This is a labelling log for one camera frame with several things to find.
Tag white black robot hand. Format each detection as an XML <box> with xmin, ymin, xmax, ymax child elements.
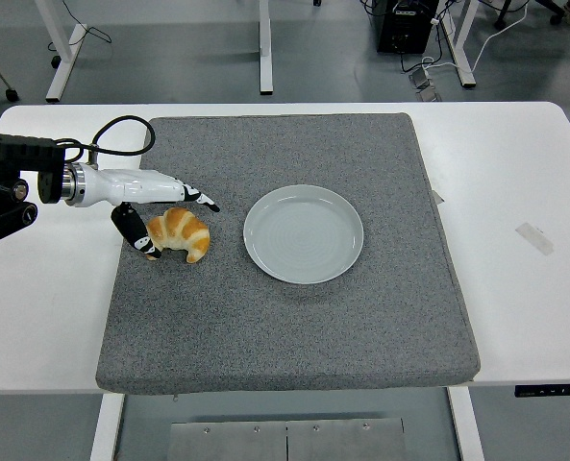
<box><xmin>75</xmin><ymin>165</ymin><xmax>222</xmax><ymax>262</ymax></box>

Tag golden croissant bread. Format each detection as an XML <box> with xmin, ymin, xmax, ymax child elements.
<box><xmin>144</xmin><ymin>206</ymin><xmax>211</xmax><ymax>264</ymax></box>

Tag round grey plate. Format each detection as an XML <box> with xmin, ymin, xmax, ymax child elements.
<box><xmin>242</xmin><ymin>183</ymin><xmax>365</xmax><ymax>285</ymax></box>

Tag grey metal plate with screws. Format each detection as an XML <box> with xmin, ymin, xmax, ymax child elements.
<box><xmin>168</xmin><ymin>417</ymin><xmax>407</xmax><ymax>461</ymax></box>

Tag white desk leg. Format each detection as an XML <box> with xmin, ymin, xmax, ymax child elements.
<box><xmin>257</xmin><ymin>0</ymin><xmax>273</xmax><ymax>95</ymax></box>
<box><xmin>438</xmin><ymin>0</ymin><xmax>479</xmax><ymax>89</ymax></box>
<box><xmin>44</xmin><ymin>0</ymin><xmax>91</xmax><ymax>104</ymax></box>

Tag grey speckled mat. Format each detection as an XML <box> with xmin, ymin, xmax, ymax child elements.
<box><xmin>94</xmin><ymin>112</ymin><xmax>482</xmax><ymax>396</ymax></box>

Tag black computer box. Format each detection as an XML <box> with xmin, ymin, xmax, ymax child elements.
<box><xmin>375</xmin><ymin>0</ymin><xmax>440</xmax><ymax>55</ymax></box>

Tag white table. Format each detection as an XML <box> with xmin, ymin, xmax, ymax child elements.
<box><xmin>0</xmin><ymin>100</ymin><xmax>570</xmax><ymax>461</ymax></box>

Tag clear tape strip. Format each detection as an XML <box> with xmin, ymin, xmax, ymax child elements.
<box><xmin>514</xmin><ymin>222</ymin><xmax>555</xmax><ymax>256</ymax></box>

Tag black chair base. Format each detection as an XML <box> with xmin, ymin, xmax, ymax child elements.
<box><xmin>494</xmin><ymin>0</ymin><xmax>565</xmax><ymax>28</ymax></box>

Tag black table control panel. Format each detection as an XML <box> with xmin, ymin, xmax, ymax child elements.
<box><xmin>513</xmin><ymin>383</ymin><xmax>570</xmax><ymax>399</ymax></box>

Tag black floor cable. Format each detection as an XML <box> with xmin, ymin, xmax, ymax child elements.
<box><xmin>46</xmin><ymin>0</ymin><xmax>113</xmax><ymax>68</ymax></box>

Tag white floor cable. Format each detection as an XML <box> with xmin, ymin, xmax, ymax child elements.
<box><xmin>420</xmin><ymin>0</ymin><xmax>532</xmax><ymax>73</ymax></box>

